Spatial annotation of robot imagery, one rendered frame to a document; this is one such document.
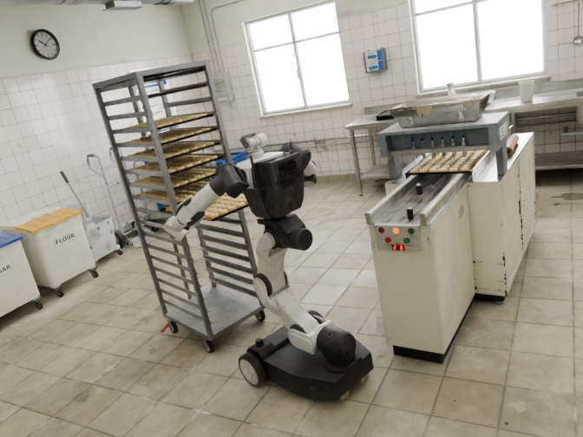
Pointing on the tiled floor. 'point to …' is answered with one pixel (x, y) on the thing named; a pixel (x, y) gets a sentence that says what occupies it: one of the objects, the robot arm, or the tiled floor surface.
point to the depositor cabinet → (496, 218)
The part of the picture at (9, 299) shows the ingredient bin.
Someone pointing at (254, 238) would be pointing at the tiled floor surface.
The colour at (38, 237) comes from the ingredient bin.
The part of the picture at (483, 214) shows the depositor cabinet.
